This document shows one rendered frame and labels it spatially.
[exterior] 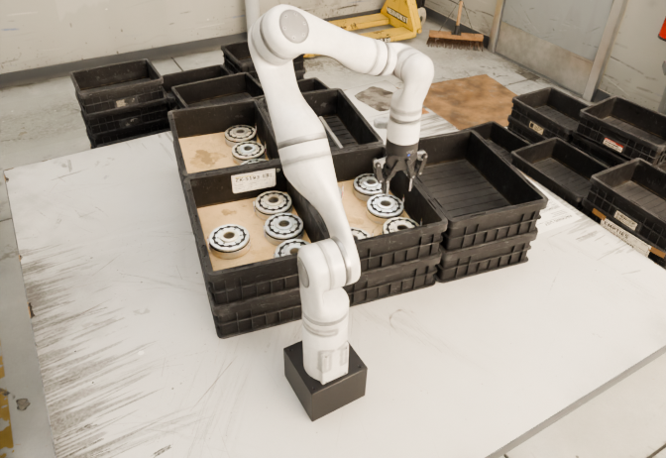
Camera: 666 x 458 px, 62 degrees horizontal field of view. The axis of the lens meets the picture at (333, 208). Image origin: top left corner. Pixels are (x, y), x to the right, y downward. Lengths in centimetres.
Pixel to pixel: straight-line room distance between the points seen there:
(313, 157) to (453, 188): 80
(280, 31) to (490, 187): 95
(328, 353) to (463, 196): 74
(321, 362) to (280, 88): 54
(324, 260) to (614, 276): 101
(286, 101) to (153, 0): 367
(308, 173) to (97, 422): 72
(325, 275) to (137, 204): 102
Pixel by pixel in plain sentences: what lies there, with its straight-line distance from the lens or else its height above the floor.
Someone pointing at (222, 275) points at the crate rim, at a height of 93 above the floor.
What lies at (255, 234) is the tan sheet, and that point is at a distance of 149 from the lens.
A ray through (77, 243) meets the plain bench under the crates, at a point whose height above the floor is 70.
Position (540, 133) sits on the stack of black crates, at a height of 39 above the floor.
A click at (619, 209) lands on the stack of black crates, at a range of 235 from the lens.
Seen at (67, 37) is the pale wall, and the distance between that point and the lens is 460.
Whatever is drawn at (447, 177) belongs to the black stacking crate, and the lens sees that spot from 174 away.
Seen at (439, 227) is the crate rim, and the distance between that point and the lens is 139.
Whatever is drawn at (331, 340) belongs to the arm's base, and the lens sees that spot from 111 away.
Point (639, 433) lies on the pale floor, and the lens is 236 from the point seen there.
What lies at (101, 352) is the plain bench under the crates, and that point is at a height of 70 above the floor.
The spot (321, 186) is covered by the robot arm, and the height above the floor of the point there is 122.
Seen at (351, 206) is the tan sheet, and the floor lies 83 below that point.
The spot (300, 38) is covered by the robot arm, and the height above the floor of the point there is 144.
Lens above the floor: 179
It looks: 38 degrees down
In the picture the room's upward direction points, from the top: 2 degrees clockwise
